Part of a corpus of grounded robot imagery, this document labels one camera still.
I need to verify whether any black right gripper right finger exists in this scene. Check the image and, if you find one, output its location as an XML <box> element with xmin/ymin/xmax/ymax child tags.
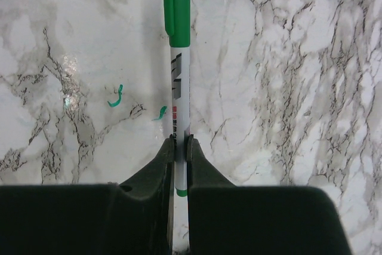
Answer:
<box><xmin>187</xmin><ymin>138</ymin><xmax>351</xmax><ymax>254</ymax></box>

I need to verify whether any white green marker pen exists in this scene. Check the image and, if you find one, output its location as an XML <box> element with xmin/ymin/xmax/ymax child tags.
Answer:
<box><xmin>162</xmin><ymin>0</ymin><xmax>192</xmax><ymax>198</ymax></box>

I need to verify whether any green marker cap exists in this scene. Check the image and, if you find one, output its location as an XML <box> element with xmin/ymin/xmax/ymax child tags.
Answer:
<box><xmin>164</xmin><ymin>0</ymin><xmax>190</xmax><ymax>48</ymax></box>

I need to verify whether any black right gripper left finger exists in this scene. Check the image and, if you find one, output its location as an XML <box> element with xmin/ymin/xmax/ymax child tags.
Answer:
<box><xmin>1</xmin><ymin>138</ymin><xmax>174</xmax><ymax>254</ymax></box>

